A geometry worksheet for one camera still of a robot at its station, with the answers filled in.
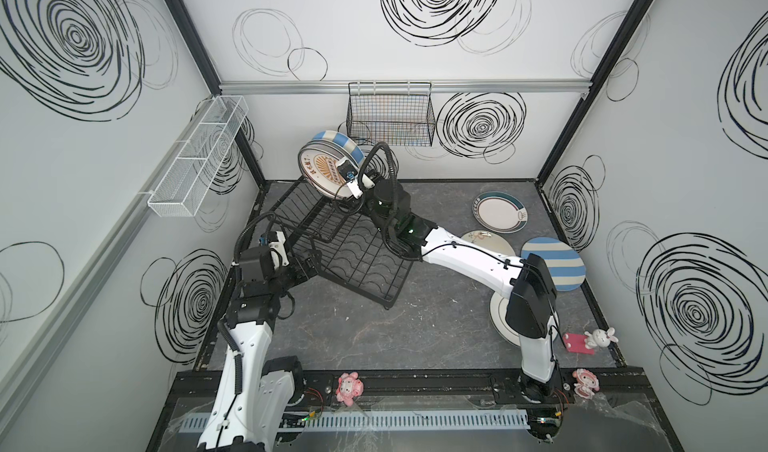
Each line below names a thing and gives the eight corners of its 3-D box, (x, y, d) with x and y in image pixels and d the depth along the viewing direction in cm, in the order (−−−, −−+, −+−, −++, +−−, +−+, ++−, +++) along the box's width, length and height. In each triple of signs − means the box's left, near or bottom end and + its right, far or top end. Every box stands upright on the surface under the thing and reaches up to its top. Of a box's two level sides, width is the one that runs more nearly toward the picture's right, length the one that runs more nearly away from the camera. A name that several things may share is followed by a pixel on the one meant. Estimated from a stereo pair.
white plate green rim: (478, 233, 106) (479, 230, 105) (469, 194, 118) (470, 191, 117) (532, 233, 106) (534, 230, 105) (517, 194, 118) (519, 191, 117)
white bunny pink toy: (567, 354, 81) (584, 345, 74) (561, 337, 84) (576, 326, 77) (601, 354, 81) (622, 345, 74) (594, 337, 84) (613, 326, 77)
